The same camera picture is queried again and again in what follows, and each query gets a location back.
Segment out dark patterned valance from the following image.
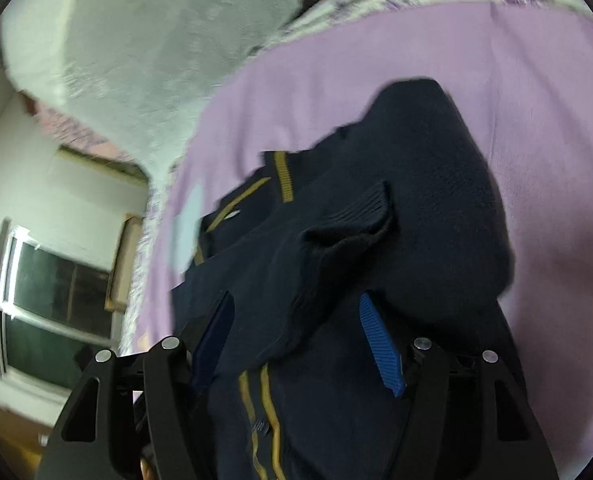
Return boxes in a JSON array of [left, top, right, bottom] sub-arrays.
[[56, 145, 150, 183]]

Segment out wooden frame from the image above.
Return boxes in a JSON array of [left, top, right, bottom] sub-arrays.
[[104, 212, 144, 313]]

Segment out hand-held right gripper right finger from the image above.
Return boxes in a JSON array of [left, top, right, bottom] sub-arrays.
[[359, 292, 560, 480]]

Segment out metal framed window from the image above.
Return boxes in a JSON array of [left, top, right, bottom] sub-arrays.
[[0, 217, 127, 391]]

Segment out white lace cloth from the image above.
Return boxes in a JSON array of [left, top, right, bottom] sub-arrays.
[[0, 0, 357, 181]]

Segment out navy knit sweater yellow stripes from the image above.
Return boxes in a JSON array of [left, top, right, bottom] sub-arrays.
[[169, 77, 527, 480]]

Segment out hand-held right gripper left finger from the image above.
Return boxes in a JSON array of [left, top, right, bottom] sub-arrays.
[[36, 290, 235, 480]]

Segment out wooden cabinet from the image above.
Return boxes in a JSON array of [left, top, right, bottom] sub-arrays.
[[0, 395, 52, 480]]

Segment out purple bed sheet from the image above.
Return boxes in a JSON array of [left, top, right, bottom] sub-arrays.
[[134, 0, 593, 480]]

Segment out pink floral curtain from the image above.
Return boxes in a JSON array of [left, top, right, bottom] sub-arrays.
[[19, 90, 137, 163]]

